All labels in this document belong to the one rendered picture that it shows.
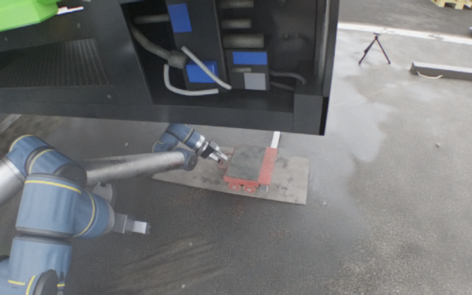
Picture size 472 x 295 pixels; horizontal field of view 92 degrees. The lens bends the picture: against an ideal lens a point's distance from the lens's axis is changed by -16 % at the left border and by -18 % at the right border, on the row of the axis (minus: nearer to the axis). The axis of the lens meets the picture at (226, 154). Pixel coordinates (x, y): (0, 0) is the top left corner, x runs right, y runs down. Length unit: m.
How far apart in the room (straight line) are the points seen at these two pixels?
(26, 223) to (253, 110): 0.75
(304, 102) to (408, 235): 1.08
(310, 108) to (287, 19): 0.35
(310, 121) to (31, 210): 0.83
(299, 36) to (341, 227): 1.03
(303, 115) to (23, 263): 0.85
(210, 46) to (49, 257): 0.77
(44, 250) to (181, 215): 1.19
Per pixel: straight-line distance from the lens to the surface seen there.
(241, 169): 1.62
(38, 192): 0.55
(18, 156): 1.16
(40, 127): 3.03
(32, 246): 0.54
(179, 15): 0.97
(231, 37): 0.97
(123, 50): 1.05
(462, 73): 3.50
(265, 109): 0.97
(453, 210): 1.99
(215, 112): 1.02
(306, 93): 0.91
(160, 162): 1.30
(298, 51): 1.11
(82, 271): 1.70
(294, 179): 1.74
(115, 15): 1.01
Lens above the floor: 1.34
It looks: 45 degrees down
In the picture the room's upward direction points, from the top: 7 degrees counter-clockwise
